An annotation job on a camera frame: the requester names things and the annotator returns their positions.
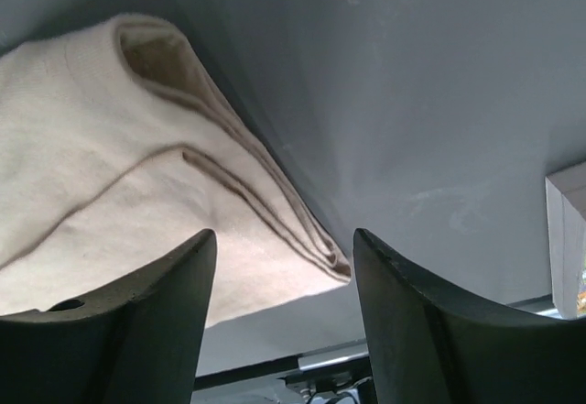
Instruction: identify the beige t shirt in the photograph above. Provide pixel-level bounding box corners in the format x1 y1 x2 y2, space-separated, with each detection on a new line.
1 14 352 325

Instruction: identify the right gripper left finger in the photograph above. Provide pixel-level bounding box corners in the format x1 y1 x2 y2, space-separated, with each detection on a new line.
1 230 217 403

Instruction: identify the green treehouse book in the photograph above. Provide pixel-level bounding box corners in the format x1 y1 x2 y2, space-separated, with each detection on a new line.
545 163 585 320

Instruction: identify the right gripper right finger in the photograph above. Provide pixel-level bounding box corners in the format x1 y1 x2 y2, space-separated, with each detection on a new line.
353 229 585 403

